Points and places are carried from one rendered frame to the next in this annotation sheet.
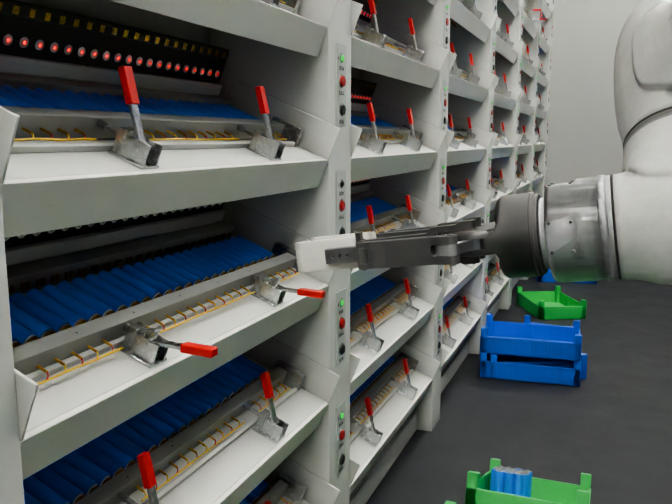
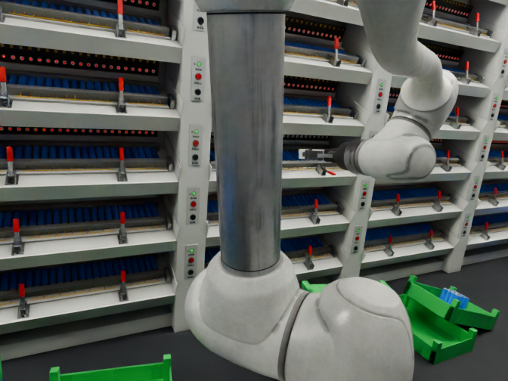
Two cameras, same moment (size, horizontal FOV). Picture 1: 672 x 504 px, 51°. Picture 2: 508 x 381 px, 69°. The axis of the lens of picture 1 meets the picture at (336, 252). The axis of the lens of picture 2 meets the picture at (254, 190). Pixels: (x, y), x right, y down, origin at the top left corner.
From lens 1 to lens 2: 67 cm
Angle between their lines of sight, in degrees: 40
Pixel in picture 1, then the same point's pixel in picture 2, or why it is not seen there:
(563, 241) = (347, 158)
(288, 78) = (357, 92)
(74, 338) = not seen: hidden behind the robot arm
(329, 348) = (354, 201)
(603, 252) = (354, 163)
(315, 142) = (361, 118)
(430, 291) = (462, 202)
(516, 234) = (339, 154)
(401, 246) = (311, 153)
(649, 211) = (364, 151)
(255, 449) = (304, 223)
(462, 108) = not seen: outside the picture
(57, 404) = not seen: hidden behind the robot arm
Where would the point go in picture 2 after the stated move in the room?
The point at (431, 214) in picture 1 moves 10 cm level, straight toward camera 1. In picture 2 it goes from (471, 163) to (462, 165)
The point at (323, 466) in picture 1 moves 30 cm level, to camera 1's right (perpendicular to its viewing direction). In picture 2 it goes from (345, 246) to (419, 274)
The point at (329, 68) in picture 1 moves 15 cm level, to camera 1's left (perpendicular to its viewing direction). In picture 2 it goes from (371, 89) to (335, 87)
